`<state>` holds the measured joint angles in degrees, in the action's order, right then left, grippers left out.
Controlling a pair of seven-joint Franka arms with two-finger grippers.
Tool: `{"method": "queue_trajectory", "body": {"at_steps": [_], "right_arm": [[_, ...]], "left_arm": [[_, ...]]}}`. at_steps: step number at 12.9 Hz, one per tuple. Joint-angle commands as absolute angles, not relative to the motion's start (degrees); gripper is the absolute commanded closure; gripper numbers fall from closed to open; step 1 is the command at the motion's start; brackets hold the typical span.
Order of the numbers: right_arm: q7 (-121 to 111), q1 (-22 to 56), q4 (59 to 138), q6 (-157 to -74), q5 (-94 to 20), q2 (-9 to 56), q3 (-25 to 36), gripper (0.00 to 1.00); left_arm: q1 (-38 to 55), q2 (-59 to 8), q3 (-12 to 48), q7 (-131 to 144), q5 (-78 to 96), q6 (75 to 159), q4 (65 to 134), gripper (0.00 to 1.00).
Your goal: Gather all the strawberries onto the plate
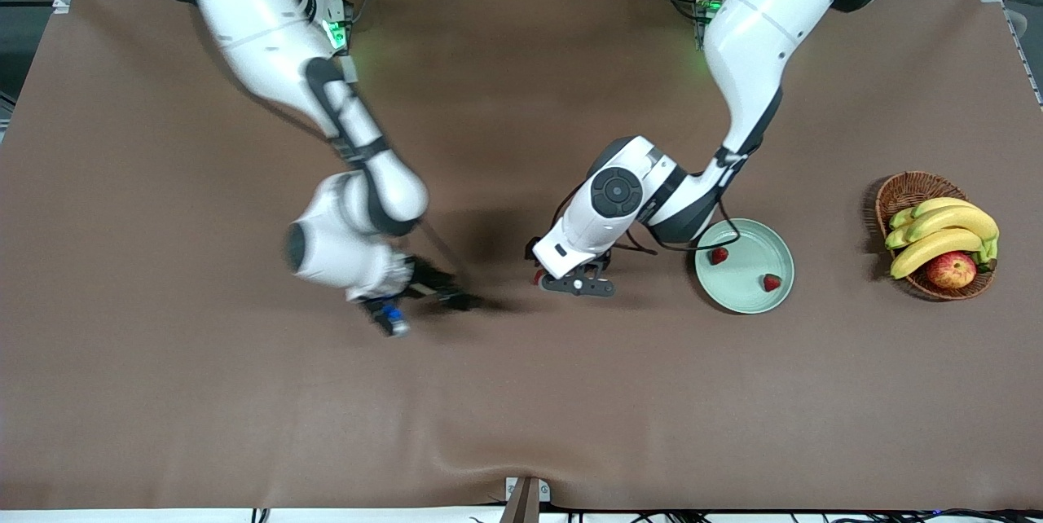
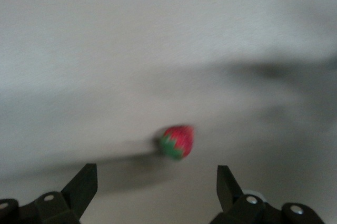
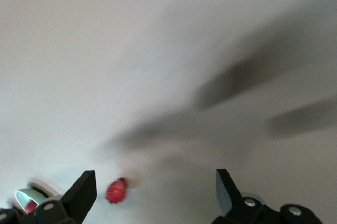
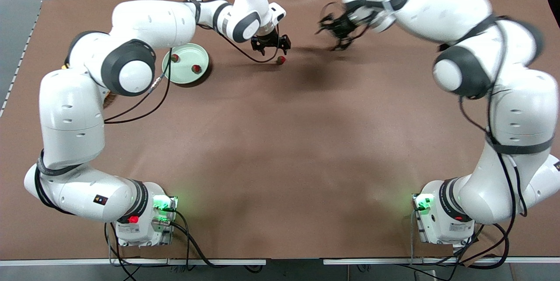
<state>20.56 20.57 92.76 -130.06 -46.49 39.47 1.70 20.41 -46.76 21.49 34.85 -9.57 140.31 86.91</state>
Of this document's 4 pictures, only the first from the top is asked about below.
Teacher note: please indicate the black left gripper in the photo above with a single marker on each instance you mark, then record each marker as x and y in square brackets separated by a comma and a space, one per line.
[605, 260]

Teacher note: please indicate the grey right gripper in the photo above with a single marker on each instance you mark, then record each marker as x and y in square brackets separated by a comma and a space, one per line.
[425, 278]

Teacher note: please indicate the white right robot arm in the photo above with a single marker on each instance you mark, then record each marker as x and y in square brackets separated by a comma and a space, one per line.
[253, 18]

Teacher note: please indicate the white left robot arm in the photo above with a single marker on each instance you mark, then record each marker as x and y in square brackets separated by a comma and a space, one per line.
[758, 26]

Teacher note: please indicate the light green round plate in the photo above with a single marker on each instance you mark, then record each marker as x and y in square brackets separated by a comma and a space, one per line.
[745, 295]

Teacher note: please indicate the large table cover mat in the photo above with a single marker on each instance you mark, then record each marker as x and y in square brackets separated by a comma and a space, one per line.
[521, 393]

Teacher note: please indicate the grey box with green light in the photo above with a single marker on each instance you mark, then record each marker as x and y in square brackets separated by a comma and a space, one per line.
[334, 32]
[706, 6]

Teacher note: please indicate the small greenish banana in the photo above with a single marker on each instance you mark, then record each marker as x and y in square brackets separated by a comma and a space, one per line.
[896, 238]
[900, 218]

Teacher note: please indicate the brown wicker basket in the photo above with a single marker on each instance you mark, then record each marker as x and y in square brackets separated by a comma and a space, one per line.
[904, 191]

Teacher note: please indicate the large yellow banana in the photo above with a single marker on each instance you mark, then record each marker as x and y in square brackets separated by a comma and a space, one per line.
[937, 246]
[961, 220]

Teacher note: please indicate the thin yellow banana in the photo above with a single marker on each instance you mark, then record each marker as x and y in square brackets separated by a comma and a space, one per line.
[937, 204]

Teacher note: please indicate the red yellow apple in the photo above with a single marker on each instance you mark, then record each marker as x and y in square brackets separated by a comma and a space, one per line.
[951, 270]

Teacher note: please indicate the metal bracket with post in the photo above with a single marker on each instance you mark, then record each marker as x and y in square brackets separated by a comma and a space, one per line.
[525, 503]

